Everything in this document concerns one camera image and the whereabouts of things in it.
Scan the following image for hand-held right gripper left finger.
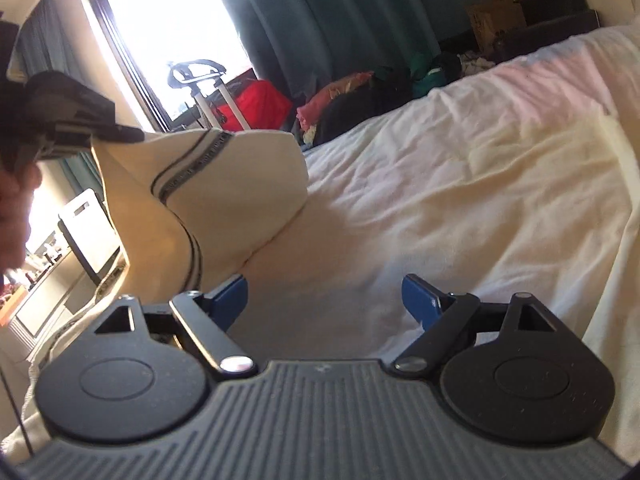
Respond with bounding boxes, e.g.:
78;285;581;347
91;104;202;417
94;274;257;376

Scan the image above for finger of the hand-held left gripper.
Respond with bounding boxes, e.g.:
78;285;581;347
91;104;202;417
91;122;147;144

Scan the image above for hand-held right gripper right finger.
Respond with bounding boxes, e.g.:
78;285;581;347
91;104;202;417
392;274;557;377

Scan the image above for cream striped sweater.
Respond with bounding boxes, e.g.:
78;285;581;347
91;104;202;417
0;127;311;467

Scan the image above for person's left hand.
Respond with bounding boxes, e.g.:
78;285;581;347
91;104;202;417
0;159;44;277

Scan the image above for narrow teal curtain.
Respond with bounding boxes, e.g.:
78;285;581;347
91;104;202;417
14;0;107;198

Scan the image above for garment steamer stand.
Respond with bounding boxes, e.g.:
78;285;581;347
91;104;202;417
166;59;251;133

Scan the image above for white backed chair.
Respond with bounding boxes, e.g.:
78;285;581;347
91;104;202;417
56;187;127;287

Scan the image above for dark framed window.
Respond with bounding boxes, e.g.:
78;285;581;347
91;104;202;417
84;0;257;134

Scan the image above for red bag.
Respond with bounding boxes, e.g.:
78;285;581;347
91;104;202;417
214;79;294;133

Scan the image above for small bottles on desk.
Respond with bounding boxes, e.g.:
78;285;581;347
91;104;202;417
22;237;68;273

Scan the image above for pale pink bed blanket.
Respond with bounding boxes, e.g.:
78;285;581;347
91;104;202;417
227;22;640;443

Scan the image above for white desk with drawers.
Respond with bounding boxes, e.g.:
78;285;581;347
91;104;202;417
0;252;128;363

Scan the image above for pink clothing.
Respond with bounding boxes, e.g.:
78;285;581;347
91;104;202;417
296;72;375;147

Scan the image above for black clothing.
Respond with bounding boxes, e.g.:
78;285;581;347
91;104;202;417
311;66;417;149

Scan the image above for green clothing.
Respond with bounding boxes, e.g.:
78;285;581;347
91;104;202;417
409;51;464;97

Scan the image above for wide teal curtain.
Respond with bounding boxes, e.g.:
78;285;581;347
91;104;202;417
202;0;506;111

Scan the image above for brown cardboard box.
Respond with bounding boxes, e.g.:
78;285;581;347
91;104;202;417
464;0;529;54

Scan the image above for black sofa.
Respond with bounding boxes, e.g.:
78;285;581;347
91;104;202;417
439;0;602;63

